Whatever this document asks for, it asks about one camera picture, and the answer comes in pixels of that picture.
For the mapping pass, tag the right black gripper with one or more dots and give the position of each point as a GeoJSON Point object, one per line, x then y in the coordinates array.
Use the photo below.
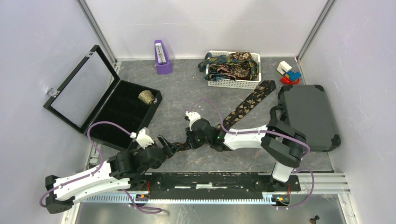
{"type": "Point", "coordinates": [190, 140]}

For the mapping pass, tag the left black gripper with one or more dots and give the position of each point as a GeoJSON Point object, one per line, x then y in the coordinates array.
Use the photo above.
{"type": "Point", "coordinates": [170, 149]}

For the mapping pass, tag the black gold floral tie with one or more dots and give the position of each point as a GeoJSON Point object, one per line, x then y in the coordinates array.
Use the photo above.
{"type": "Point", "coordinates": [258, 95]}

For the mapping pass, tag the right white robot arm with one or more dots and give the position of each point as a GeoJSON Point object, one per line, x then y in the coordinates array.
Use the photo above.
{"type": "Point", "coordinates": [284, 143]}

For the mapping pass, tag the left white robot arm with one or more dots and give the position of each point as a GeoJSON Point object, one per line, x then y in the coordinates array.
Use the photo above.
{"type": "Point", "coordinates": [124, 171]}

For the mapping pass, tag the pile of patterned ties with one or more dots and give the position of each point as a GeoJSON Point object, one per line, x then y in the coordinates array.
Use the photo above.
{"type": "Point", "coordinates": [235, 66]}

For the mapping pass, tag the white perforated basket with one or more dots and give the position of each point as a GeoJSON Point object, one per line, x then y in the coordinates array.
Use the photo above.
{"type": "Point", "coordinates": [239, 84]}

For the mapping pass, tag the rolled gold tie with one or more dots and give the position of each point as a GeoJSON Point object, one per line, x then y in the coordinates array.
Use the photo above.
{"type": "Point", "coordinates": [146, 97]}

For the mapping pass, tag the purple metronome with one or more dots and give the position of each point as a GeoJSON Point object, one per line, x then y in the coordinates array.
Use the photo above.
{"type": "Point", "coordinates": [163, 65]}

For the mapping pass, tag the black display box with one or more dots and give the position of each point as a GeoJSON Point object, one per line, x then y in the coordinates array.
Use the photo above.
{"type": "Point", "coordinates": [93, 94]}

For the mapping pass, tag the colourful toy blocks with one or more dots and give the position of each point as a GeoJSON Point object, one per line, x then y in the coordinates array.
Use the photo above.
{"type": "Point", "coordinates": [287, 75]}

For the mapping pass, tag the dark grey hard case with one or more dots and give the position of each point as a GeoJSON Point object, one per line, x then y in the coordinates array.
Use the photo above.
{"type": "Point", "coordinates": [307, 108]}

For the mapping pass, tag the small black knob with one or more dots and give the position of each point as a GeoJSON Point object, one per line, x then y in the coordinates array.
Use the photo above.
{"type": "Point", "coordinates": [314, 219]}

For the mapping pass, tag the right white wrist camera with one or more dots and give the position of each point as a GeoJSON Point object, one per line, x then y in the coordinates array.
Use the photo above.
{"type": "Point", "coordinates": [192, 117]}

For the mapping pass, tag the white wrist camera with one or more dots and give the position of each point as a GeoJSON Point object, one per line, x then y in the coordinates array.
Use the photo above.
{"type": "Point", "coordinates": [192, 117]}
{"type": "Point", "coordinates": [143, 138]}

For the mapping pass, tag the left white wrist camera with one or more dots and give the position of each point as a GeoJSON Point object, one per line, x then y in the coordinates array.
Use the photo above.
{"type": "Point", "coordinates": [143, 138]}

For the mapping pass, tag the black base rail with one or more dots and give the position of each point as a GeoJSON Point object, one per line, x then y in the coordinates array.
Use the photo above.
{"type": "Point", "coordinates": [217, 185]}

